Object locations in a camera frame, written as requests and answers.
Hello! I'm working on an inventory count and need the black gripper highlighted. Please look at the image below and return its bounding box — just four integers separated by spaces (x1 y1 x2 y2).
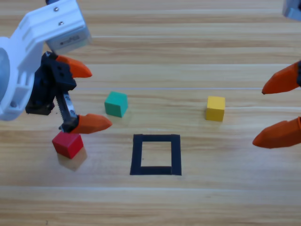
252 60 301 149
24 51 113 135

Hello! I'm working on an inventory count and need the green cube block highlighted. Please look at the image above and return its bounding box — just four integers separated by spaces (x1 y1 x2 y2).
104 91 129 118

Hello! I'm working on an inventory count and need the red cube block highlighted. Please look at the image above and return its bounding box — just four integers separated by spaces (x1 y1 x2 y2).
52 130 84 160

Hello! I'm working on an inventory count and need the yellow cube block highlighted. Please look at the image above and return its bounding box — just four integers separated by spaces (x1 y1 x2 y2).
205 96 226 122

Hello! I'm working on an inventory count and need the black tape square outline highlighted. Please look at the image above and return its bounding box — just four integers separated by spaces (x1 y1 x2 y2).
129 134 182 177

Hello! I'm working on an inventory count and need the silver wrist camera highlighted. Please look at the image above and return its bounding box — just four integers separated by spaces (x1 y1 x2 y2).
46 23 93 56
282 0 301 22

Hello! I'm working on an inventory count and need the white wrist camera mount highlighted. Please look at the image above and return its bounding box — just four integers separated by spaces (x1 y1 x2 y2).
0 0 87 122

